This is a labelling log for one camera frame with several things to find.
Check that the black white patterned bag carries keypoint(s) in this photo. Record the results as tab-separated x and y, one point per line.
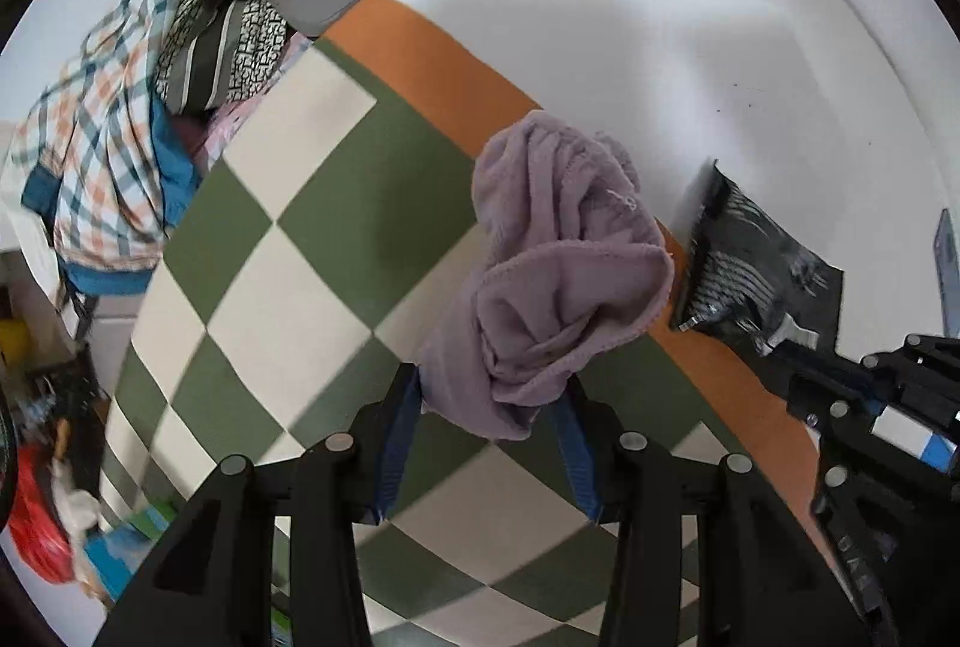
219	52

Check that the smartphone on table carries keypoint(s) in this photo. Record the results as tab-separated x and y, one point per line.
948	275

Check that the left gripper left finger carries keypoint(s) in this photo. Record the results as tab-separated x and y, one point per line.
208	580

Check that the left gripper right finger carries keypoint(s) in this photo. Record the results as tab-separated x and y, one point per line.
762	579

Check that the yellow bucket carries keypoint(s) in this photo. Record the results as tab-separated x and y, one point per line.
16	345

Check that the green white checkered mat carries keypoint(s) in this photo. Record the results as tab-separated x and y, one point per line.
315	259

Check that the black snack packet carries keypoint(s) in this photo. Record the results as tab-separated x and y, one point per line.
748	280

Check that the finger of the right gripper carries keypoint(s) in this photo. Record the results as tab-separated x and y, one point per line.
787	346

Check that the purple cloth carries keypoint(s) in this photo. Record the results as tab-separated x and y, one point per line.
575	266

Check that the red plastic bag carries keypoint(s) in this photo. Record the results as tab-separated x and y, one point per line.
37	536

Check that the open cardboard box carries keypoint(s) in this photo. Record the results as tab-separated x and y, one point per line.
117	554

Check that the plaid blanket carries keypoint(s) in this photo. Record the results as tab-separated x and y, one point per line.
95	178

